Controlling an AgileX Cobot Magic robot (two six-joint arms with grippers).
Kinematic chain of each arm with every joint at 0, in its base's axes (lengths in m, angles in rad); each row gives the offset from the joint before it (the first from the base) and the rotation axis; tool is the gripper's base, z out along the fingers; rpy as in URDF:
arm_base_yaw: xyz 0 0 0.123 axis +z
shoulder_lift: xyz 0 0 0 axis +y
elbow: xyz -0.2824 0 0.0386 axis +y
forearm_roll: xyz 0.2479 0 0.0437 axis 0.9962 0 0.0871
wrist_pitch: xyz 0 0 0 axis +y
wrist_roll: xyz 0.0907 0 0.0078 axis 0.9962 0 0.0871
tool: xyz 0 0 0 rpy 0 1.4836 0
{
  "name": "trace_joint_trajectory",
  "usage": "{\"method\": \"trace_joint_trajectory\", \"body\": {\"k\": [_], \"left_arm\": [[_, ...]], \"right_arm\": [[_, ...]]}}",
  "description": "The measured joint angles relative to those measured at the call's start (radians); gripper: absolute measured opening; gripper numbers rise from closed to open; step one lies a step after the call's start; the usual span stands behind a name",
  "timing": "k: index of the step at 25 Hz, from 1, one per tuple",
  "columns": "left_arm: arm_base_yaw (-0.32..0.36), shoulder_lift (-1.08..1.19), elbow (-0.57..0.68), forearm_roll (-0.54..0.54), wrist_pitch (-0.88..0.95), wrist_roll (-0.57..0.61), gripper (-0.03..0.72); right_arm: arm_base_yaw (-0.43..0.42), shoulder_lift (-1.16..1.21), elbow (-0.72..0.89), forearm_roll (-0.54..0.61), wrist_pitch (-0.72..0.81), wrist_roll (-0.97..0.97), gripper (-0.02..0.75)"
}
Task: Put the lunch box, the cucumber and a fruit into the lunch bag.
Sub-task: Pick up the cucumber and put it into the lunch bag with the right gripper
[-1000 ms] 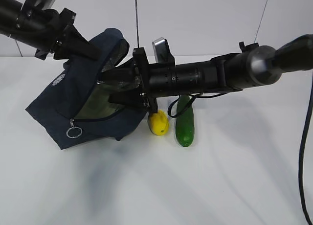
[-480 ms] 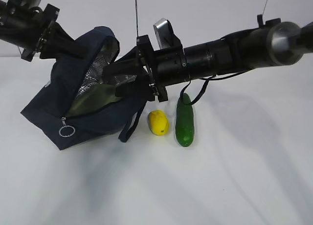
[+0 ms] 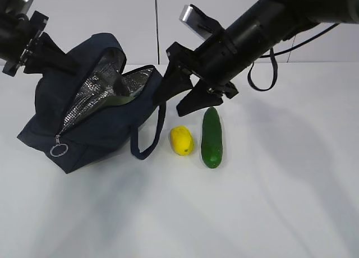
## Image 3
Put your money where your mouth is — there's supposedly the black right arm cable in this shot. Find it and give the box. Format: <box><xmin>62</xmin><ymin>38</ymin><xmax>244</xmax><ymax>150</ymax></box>
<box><xmin>247</xmin><ymin>22</ymin><xmax>342</xmax><ymax>91</ymax></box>

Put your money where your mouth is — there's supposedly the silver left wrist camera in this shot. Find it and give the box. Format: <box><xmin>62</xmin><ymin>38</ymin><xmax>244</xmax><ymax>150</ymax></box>
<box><xmin>1</xmin><ymin>0</ymin><xmax>34</xmax><ymax>16</ymax></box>

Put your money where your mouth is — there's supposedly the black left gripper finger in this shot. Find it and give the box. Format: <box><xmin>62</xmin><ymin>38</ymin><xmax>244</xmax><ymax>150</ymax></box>
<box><xmin>24</xmin><ymin>54</ymin><xmax>77</xmax><ymax>74</ymax></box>
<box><xmin>39</xmin><ymin>32</ymin><xmax>73</xmax><ymax>59</ymax></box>

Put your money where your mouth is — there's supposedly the green cucumber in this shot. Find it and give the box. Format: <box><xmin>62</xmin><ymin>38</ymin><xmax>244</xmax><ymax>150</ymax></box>
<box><xmin>201</xmin><ymin>107</ymin><xmax>223</xmax><ymax>169</ymax></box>

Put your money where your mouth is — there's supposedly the yellow lemon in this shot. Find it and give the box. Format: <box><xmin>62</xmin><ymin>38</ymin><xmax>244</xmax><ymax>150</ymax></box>
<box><xmin>170</xmin><ymin>126</ymin><xmax>194</xmax><ymax>156</ymax></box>

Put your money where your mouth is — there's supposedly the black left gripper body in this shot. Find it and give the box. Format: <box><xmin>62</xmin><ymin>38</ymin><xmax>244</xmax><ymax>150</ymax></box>
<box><xmin>1</xmin><ymin>11</ymin><xmax>48</xmax><ymax>76</ymax></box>

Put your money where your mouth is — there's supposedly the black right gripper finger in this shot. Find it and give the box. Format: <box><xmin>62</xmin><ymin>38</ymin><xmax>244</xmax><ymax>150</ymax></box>
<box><xmin>153</xmin><ymin>60</ymin><xmax>194</xmax><ymax>106</ymax></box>
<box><xmin>176</xmin><ymin>82</ymin><xmax>223</xmax><ymax>117</ymax></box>

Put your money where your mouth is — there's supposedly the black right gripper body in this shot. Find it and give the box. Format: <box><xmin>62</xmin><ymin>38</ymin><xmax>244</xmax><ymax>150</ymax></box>
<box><xmin>165</xmin><ymin>27</ymin><xmax>263</xmax><ymax>99</ymax></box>

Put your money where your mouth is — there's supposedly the green-lidded glass food container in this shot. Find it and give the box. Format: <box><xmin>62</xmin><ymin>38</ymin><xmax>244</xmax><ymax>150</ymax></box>
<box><xmin>106</xmin><ymin>96</ymin><xmax>135</xmax><ymax>106</ymax></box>

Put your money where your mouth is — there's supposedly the dark navy lunch bag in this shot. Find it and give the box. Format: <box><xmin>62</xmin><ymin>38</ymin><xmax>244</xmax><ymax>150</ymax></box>
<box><xmin>18</xmin><ymin>33</ymin><xmax>166</xmax><ymax>173</ymax></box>

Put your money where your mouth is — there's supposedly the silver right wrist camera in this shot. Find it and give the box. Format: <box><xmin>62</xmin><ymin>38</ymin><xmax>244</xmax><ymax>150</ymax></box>
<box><xmin>179</xmin><ymin>4</ymin><xmax>222</xmax><ymax>40</ymax></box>

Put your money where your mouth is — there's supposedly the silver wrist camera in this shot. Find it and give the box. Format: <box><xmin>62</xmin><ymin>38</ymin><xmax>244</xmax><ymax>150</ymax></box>
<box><xmin>179</xmin><ymin>4</ymin><xmax>222</xmax><ymax>40</ymax></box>
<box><xmin>1</xmin><ymin>0</ymin><xmax>34</xmax><ymax>16</ymax></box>

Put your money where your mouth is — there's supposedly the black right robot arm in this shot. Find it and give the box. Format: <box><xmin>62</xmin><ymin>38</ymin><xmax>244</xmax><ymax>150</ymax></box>
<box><xmin>153</xmin><ymin>0</ymin><xmax>358</xmax><ymax>116</ymax></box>

